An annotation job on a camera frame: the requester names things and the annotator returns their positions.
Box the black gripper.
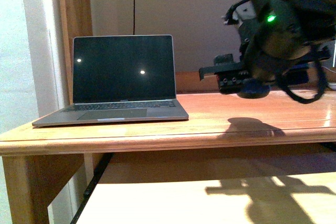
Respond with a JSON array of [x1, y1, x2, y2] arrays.
[[198, 53, 332, 95]]

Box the dark blue computer mouse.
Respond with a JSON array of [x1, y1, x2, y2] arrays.
[[238, 78, 270, 99]]

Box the grey laptop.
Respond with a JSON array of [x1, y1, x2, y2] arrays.
[[33, 35, 188, 127]]

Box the wooden keyboard tray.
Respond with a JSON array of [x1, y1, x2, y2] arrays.
[[78, 152, 335, 223]]

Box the wooden desk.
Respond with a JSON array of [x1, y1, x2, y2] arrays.
[[1, 72, 335, 223]]

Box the black wall cable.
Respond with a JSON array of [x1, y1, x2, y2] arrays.
[[131, 0, 136, 36]]

